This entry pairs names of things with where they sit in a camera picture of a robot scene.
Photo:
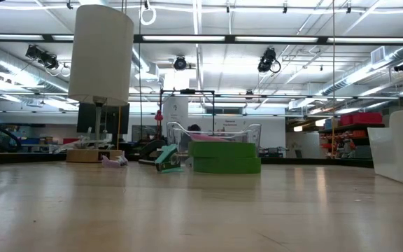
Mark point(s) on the white plastic bin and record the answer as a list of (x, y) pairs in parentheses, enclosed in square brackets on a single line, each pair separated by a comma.
[(401, 147)]

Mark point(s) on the black aluminium table frame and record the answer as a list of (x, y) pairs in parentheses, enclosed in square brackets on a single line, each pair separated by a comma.
[(30, 158)]

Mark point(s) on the clear plastic bin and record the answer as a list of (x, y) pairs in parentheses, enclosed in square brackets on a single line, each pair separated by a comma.
[(254, 134)]

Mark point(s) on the red stand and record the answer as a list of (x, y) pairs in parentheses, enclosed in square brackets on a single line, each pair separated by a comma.
[(158, 115)]

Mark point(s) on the clear acrylic bracket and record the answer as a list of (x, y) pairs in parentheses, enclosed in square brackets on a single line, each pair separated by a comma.
[(82, 143)]

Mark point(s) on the black spotlight pair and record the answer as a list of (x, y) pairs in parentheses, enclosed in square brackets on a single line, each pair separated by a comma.
[(42, 57)]

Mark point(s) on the black overhead camera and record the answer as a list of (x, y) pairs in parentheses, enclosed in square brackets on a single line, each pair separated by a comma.
[(180, 63)]

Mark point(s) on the purple staple remover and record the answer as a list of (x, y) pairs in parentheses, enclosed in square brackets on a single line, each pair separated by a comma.
[(110, 161)]

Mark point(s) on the wall sign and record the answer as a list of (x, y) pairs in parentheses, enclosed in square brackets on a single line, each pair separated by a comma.
[(229, 123)]

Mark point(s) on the white cylindrical tube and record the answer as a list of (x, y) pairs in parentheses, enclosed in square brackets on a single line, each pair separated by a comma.
[(100, 52)]

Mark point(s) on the shelf with red bins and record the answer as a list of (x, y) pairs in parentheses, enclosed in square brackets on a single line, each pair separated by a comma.
[(360, 118)]

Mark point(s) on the black beam with light strips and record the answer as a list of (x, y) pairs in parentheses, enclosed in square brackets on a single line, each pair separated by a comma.
[(229, 39)]

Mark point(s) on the black cage frame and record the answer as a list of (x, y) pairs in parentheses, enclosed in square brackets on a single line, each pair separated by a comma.
[(187, 91)]

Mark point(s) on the black curved stand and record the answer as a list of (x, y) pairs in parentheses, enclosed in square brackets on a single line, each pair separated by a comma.
[(150, 147)]

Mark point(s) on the silver air duct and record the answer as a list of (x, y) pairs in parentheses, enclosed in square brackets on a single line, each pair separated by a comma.
[(362, 74), (19, 73)]

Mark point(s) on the person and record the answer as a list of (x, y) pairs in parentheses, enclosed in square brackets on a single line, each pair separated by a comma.
[(194, 127)]

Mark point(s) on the green and grey stapler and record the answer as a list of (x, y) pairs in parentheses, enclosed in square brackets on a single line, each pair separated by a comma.
[(166, 155)]

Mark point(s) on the large black monitor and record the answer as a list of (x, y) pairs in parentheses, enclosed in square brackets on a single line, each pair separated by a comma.
[(86, 119)]

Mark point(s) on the black ceiling device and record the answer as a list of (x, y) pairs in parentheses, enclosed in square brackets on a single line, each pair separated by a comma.
[(402, 66)]

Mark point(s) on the pink stapler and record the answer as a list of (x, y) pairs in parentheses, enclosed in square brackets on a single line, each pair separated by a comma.
[(205, 138)]

